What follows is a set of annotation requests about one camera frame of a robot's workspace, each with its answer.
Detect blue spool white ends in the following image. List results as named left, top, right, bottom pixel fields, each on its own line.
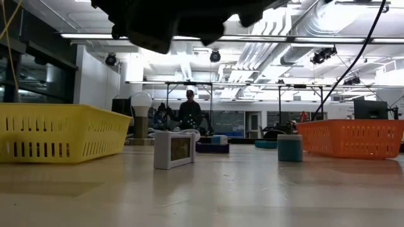
left=210, top=134, right=229, bottom=146

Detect person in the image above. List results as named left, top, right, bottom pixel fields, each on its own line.
left=178, top=90, right=203, bottom=132
left=153, top=102, right=170, bottom=131

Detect black box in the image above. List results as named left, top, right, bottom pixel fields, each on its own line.
left=110, top=98, right=133, bottom=117

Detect white bulb brass lamp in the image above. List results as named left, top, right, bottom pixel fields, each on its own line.
left=125, top=91, right=156, bottom=146

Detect white digital clock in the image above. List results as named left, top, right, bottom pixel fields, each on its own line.
left=153, top=131, right=196, bottom=170

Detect orange plastic basket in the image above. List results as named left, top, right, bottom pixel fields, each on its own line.
left=295, top=119, right=404, bottom=160

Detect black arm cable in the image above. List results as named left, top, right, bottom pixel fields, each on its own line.
left=311, top=0, right=388, bottom=121

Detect black spotlight cluster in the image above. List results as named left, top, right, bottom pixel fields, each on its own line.
left=310, top=46, right=338, bottom=66

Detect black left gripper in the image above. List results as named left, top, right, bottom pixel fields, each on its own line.
left=91, top=0, right=179, bottom=54

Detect white power cord with switch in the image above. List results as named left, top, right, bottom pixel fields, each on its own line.
left=148, top=127, right=201, bottom=143

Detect long ceiling light strip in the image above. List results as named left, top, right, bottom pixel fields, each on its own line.
left=59, top=32, right=404, bottom=44

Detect dark tray with teal box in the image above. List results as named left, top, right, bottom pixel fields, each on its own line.
left=195, top=142, right=230, bottom=154

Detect teal cylindrical cup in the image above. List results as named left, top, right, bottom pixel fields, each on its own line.
left=277, top=134, right=304, bottom=163

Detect teal flat dish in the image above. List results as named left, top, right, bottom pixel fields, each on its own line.
left=254, top=140, right=279, bottom=149

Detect silver ventilation duct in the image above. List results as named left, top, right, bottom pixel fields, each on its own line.
left=279, top=0, right=379, bottom=66

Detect black background table frame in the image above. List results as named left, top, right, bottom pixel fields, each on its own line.
left=277, top=83, right=324, bottom=122
left=164, top=81, right=214, bottom=132

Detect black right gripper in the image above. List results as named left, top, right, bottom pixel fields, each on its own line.
left=178, top=0, right=278, bottom=47

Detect yellow hanging cord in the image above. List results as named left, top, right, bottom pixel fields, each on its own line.
left=0, top=0, right=23, bottom=103

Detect black computer monitor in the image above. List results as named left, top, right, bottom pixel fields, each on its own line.
left=353, top=99, right=389, bottom=120

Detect black office chair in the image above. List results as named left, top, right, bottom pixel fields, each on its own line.
left=263, top=128, right=291, bottom=139

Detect yellow plastic basket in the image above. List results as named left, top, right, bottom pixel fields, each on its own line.
left=0, top=103, right=133, bottom=164

